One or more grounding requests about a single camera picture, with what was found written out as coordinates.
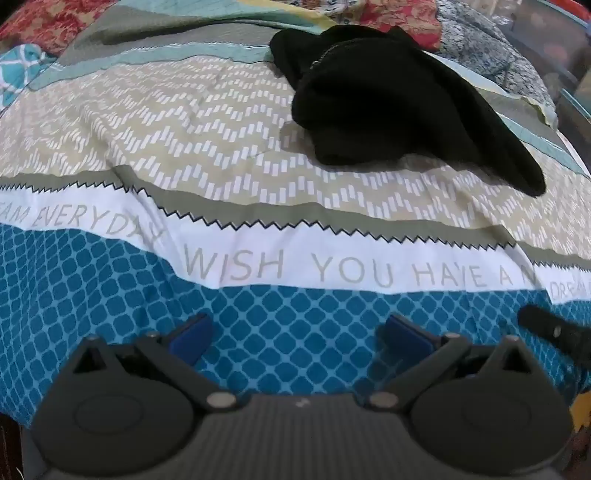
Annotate black pants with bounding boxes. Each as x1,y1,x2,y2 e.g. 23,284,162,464
269,25,547,198

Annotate patchwork floral quilt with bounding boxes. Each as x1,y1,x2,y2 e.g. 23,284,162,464
0,0,559,125

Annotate teal lattice patterned cloth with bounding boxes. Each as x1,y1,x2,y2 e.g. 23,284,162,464
0,44,58,112

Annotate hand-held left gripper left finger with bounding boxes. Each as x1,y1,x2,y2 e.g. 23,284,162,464
71,314,241,412

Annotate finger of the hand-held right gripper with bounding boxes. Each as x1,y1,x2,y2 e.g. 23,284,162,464
518,304,591,366

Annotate printed patterned bedspread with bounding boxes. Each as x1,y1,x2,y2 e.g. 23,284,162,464
0,0,591,416

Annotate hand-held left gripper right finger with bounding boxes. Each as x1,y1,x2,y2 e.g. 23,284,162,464
368,314,531,412

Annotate clear storage bin teal lid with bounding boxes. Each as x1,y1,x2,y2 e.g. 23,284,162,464
508,0,591,125

